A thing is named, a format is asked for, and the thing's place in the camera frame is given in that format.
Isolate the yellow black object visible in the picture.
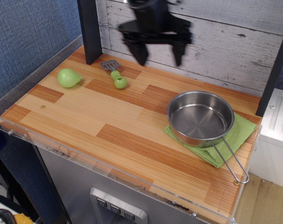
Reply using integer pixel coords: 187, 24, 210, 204
0, 209, 34, 224

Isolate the grey button panel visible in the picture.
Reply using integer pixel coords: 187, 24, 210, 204
90, 187, 148, 224

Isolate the green cloth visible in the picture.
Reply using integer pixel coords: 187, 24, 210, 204
163, 113, 256, 168

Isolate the black vertical post left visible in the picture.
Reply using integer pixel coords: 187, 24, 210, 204
77, 0, 102, 65

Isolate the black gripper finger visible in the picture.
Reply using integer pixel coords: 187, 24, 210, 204
125, 38, 149, 66
172, 43, 187, 66

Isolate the silver toy fridge front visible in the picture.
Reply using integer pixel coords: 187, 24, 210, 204
38, 147, 215, 224

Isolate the white ridged block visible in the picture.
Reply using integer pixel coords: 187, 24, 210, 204
249, 89, 283, 187

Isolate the black vertical post right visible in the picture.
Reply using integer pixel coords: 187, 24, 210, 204
255, 40, 283, 117

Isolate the silver metal pot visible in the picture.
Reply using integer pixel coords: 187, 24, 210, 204
166, 91, 249, 184

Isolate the green toy pear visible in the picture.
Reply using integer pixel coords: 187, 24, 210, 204
57, 68, 83, 88

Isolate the black vertical post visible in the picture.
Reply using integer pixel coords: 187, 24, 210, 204
77, 0, 102, 65
255, 40, 283, 117

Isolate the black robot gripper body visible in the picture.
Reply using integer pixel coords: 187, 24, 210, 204
118, 0, 192, 44

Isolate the clear acrylic front guard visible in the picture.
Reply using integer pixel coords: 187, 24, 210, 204
0, 113, 238, 224

